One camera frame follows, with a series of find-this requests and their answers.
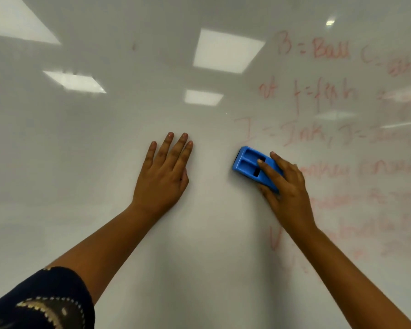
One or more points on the person's left hand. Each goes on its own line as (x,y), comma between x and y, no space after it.
(159,186)

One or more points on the person's right hand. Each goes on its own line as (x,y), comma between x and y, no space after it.
(291,198)

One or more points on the person's left thumb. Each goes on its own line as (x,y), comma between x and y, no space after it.
(184,179)

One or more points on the person's right thumb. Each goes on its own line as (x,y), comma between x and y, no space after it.
(266,194)

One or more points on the person's right middle finger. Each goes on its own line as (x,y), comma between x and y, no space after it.
(280,161)

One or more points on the person's left little finger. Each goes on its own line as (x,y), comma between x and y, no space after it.
(150,154)

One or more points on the person's left middle finger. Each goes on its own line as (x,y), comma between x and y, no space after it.
(177,150)

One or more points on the blue whiteboard eraser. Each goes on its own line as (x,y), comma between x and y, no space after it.
(248,164)

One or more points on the person's left forearm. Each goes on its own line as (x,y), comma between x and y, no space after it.
(102,246)

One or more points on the person's right forearm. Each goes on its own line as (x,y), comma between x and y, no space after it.
(349,280)

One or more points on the white whiteboard with red writing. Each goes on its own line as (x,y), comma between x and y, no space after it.
(89,161)

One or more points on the dark patterned sleeve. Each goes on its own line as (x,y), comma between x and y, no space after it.
(44,301)

